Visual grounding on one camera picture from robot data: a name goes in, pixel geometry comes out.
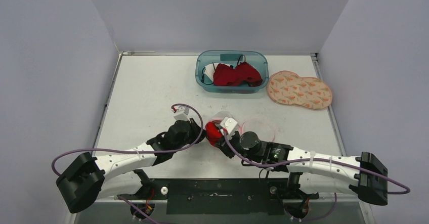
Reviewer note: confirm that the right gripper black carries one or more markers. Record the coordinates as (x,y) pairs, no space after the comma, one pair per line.
(226,143)

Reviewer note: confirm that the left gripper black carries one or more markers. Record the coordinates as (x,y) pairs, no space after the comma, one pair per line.
(196,130)

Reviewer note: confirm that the pink round mesh laundry bag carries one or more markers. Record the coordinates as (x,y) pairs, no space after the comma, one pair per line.
(264,131)

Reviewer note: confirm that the teal plastic bin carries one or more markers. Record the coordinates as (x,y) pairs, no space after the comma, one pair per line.
(208,61)

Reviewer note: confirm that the floral mesh laundry bag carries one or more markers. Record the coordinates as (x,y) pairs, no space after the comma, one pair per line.
(288,88)

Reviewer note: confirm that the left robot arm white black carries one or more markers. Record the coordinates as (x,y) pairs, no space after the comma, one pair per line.
(118,172)

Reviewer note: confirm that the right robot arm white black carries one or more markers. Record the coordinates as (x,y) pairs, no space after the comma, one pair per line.
(364,176)

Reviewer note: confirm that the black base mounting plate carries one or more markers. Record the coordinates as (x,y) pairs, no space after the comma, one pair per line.
(222,196)

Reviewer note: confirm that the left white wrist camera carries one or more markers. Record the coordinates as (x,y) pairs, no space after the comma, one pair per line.
(181,113)

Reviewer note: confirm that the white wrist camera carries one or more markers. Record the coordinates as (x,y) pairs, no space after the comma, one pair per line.
(229,125)
(181,113)

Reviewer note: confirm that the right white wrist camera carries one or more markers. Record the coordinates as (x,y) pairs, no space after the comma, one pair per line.
(229,125)

